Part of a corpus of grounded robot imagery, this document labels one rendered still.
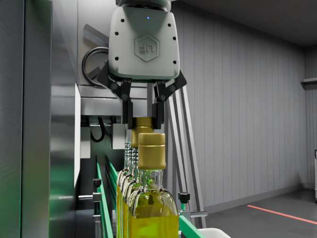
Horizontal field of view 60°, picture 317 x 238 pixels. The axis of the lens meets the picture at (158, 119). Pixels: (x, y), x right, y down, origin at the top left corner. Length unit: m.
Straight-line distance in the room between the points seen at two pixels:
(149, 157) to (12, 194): 0.15
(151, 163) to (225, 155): 4.48
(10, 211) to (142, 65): 0.23
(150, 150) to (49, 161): 0.12
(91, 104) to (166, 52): 1.12
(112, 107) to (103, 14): 0.50
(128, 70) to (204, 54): 4.20
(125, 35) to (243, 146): 4.86
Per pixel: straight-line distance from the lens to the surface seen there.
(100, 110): 1.50
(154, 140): 0.33
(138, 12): 0.41
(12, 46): 0.31
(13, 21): 0.33
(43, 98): 0.35
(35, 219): 0.36
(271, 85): 6.02
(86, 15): 1.61
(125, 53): 0.39
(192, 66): 4.33
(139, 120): 0.39
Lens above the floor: 1.34
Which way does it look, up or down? 2 degrees up
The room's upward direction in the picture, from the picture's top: straight up
